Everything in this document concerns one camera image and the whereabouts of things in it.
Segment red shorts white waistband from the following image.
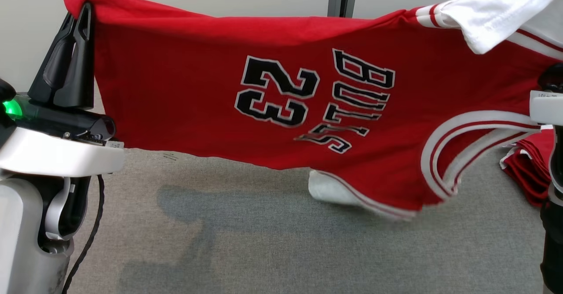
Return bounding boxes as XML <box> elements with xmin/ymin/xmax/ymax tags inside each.
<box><xmin>499</xmin><ymin>129</ymin><xmax>556</xmax><ymax>208</ymax></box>

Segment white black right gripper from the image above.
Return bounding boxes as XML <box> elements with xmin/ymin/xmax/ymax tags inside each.
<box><xmin>529</xmin><ymin>62</ymin><xmax>563</xmax><ymax>125</ymax></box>

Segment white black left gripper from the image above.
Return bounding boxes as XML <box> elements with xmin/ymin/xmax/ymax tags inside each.
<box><xmin>0</xmin><ymin>2</ymin><xmax>126</xmax><ymax>178</ymax></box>

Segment thin black left gripper cable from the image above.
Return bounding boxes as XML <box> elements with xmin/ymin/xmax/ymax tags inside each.
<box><xmin>61</xmin><ymin>174</ymin><xmax>106</xmax><ymax>294</ymax></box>

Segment red white Bulls jersey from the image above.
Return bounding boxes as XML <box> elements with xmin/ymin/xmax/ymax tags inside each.
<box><xmin>62</xmin><ymin>0</ymin><xmax>563</xmax><ymax>221</ymax></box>

